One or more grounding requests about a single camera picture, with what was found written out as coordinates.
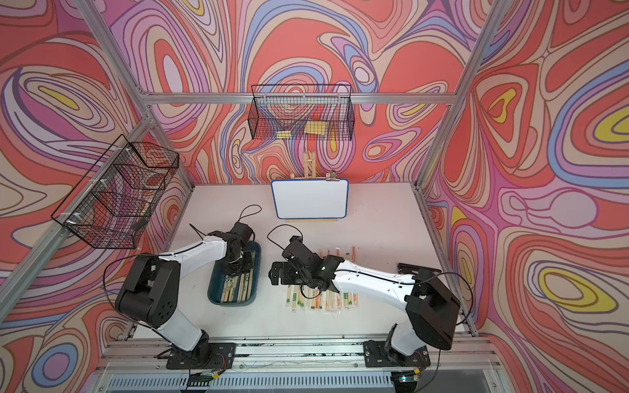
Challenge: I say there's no slim panda chopstick pack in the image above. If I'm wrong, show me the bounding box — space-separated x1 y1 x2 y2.
291 286 299 312

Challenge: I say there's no teal storage box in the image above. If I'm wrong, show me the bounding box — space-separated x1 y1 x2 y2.
207 242 261 307

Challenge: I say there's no plain green text pack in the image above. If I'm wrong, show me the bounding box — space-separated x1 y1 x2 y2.
297 289 304 309

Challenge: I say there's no red green chopstick pack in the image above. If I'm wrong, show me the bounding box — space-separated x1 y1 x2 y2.
335 247 343 314

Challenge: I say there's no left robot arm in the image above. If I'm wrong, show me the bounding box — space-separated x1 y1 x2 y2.
114 221 255 359

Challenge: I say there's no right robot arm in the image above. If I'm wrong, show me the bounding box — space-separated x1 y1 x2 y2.
269 236 461 356

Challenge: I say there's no metal binder clip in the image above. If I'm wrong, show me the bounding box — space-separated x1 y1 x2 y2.
326 171 339 181

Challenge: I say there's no black stapler tool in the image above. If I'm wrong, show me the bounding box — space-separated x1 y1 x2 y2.
397 263 442 276

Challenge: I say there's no wooden easel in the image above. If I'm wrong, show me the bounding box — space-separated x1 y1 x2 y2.
290 151 319 179

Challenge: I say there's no yellow note small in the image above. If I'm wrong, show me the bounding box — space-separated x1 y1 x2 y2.
276 131 292 139

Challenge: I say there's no yellow note large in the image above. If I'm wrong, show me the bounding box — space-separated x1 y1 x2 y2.
305 121 328 135

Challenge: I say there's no white board blue frame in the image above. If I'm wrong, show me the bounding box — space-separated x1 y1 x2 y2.
271 178 349 220

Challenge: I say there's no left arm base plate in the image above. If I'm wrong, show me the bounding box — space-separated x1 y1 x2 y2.
166 342 236 370

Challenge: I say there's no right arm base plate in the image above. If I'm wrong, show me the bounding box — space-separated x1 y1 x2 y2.
363 340 431 370

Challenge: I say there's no black wire basket left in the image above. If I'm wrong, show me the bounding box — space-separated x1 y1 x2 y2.
51 135 180 250

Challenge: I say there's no black wire basket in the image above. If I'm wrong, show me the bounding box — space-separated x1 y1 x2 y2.
51 135 180 250
247 83 355 141

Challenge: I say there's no black wire basket back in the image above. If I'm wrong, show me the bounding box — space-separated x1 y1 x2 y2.
247 83 355 141

